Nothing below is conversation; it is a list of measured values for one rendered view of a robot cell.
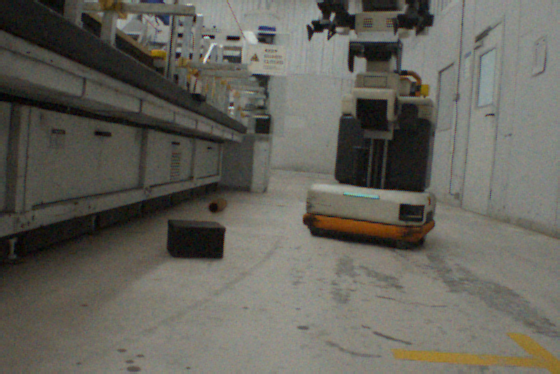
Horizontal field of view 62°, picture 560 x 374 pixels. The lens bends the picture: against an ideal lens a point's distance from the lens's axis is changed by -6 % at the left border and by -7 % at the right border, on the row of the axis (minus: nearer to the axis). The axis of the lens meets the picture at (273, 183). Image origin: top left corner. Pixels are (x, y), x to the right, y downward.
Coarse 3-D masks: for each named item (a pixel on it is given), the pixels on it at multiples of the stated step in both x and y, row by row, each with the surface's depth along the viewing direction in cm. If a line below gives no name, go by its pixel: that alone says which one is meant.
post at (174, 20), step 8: (176, 0) 220; (176, 16) 220; (176, 24) 221; (168, 32) 221; (176, 32) 222; (168, 40) 221; (176, 40) 223; (168, 48) 221; (168, 56) 221; (168, 64) 221; (168, 72) 222
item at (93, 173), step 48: (48, 0) 147; (0, 144) 136; (48, 144) 164; (96, 144) 206; (144, 144) 266; (192, 144) 391; (0, 192) 138; (48, 192) 168; (96, 192) 211; (192, 192) 406; (0, 240) 138; (48, 240) 168
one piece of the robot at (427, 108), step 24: (408, 72) 289; (360, 120) 282; (432, 120) 276; (360, 144) 282; (384, 144) 270; (408, 144) 270; (432, 144) 279; (336, 168) 289; (360, 168) 280; (384, 168) 271; (408, 168) 270
